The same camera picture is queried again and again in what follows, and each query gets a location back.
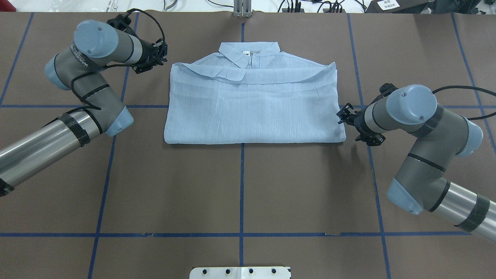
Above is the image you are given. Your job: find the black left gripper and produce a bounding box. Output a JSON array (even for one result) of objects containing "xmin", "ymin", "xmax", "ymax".
[{"xmin": 132, "ymin": 39, "xmax": 168, "ymax": 74}]

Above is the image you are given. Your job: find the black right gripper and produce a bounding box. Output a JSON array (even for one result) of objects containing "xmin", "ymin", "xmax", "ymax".
[{"xmin": 336, "ymin": 103, "xmax": 386, "ymax": 146}]

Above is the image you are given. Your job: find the light blue striped shirt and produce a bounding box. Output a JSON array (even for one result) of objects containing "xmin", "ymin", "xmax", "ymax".
[{"xmin": 164, "ymin": 42, "xmax": 346, "ymax": 145}]

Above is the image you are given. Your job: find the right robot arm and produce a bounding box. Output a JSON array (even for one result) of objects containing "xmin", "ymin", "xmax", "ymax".
[{"xmin": 337, "ymin": 83, "xmax": 496, "ymax": 242}]

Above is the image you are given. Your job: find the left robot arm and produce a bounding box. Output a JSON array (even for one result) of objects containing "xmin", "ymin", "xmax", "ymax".
[{"xmin": 1, "ymin": 14, "xmax": 168, "ymax": 196}]

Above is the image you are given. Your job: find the aluminium frame post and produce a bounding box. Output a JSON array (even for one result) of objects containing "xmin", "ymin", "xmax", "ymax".
[{"xmin": 233, "ymin": 0, "xmax": 253, "ymax": 18}]

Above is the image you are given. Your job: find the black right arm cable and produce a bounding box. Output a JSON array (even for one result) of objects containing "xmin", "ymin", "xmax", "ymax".
[{"xmin": 432, "ymin": 85, "xmax": 496, "ymax": 121}]

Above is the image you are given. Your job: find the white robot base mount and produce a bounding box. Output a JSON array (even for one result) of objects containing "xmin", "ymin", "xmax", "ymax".
[{"xmin": 189, "ymin": 266, "xmax": 292, "ymax": 279}]

